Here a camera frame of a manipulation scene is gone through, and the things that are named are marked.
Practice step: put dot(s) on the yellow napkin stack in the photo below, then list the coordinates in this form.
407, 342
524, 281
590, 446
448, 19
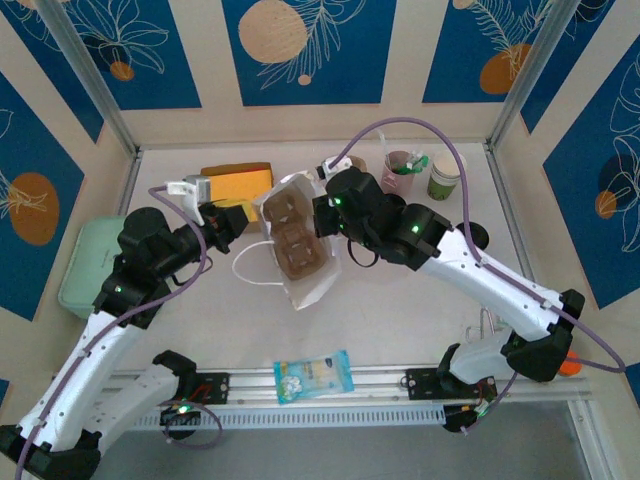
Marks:
240, 182

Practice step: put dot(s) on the aluminium table side rail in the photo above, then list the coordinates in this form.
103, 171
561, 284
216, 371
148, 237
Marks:
131, 180
508, 200

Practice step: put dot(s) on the green and white stirrer packets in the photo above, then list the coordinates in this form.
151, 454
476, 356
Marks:
415, 165

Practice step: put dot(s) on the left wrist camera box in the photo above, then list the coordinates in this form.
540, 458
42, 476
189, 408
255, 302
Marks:
197, 187

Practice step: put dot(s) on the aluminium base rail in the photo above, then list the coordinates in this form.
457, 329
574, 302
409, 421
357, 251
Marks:
380, 387

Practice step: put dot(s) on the aluminium frame post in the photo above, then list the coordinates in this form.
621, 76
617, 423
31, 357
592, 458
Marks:
84, 60
537, 65

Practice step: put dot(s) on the stack of green paper cups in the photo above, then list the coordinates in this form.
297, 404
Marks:
445, 175

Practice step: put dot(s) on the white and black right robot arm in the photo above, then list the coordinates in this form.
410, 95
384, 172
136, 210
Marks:
500, 285

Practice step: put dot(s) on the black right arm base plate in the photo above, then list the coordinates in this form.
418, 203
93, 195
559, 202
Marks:
420, 385

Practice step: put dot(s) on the brown cardboard napkin box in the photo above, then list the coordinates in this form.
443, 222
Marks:
235, 166

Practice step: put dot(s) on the white paper carry bag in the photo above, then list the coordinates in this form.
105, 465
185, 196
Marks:
320, 285

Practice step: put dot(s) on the mint green zip case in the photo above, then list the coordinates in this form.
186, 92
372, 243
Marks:
90, 265

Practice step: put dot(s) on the blue wet wipes packet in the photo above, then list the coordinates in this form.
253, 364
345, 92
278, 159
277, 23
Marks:
312, 375

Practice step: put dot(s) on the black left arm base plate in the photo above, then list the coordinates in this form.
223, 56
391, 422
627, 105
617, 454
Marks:
215, 387

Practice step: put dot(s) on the black cup lid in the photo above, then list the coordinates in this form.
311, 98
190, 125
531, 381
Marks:
477, 235

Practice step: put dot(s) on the bottle with orange cap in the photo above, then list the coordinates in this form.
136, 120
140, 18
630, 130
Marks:
572, 365

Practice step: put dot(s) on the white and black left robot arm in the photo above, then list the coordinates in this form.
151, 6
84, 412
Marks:
100, 360

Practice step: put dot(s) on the pink paper cup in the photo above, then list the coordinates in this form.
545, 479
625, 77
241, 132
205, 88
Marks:
397, 185

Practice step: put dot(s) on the black controller board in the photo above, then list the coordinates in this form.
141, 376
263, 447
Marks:
452, 420
192, 417

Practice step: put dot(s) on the white straw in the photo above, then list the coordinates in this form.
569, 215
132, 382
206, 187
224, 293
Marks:
384, 147

